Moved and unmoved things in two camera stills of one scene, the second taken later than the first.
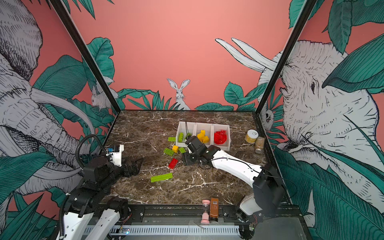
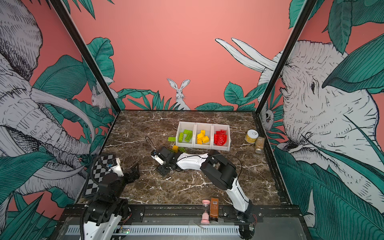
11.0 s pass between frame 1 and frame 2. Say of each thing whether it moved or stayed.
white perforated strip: stayed
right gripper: moved
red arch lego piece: stayed
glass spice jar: stayed
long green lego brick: moved
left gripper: moved
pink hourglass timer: stayed
